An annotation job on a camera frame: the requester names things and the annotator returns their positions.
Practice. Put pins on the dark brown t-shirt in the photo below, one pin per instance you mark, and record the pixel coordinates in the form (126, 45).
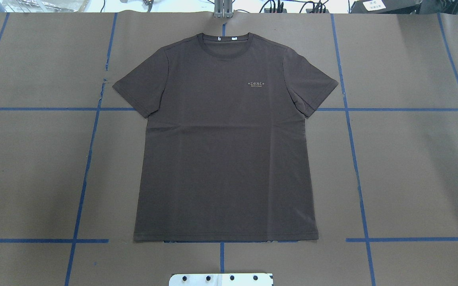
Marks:
(226, 156)

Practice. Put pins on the brown paper table cover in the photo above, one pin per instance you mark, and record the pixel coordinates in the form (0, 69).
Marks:
(383, 150)

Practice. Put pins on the aluminium frame post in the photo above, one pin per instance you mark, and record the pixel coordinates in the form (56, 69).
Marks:
(223, 8)

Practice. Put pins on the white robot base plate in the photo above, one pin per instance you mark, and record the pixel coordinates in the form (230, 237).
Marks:
(222, 279)

